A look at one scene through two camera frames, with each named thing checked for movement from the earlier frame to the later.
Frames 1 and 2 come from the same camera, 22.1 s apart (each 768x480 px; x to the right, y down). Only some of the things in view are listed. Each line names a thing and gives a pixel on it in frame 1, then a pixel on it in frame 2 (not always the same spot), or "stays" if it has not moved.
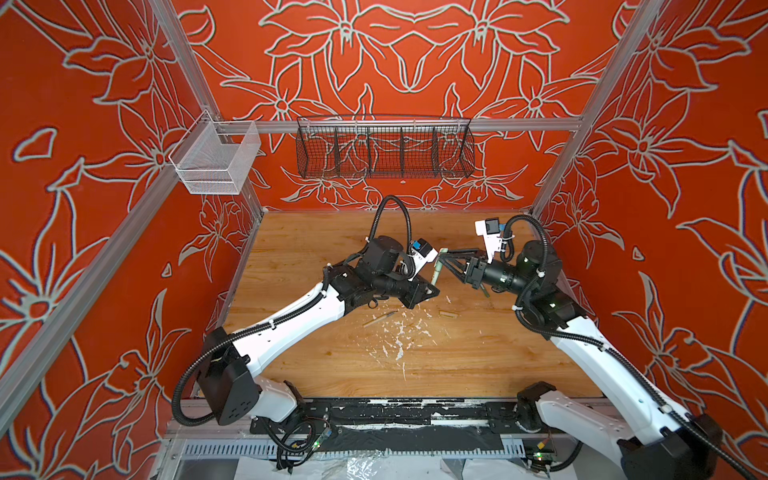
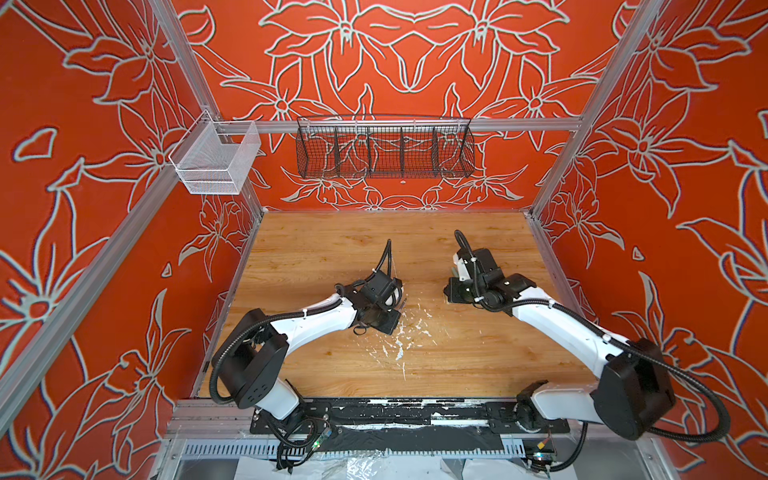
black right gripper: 477,272 -> 450,291
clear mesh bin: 213,157 stays
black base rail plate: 395,416 stays
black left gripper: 413,294 -> 390,324
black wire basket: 385,147 stays
